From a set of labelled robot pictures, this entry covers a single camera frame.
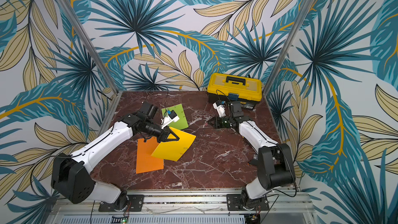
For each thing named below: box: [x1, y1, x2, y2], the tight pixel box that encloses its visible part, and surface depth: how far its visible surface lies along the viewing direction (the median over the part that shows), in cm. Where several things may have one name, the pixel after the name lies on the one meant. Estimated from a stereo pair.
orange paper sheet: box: [135, 136, 165, 175], surface depth 87 cm
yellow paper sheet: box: [150, 127, 197, 162], surface depth 76 cm
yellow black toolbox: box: [207, 72, 263, 110], surface depth 103 cm
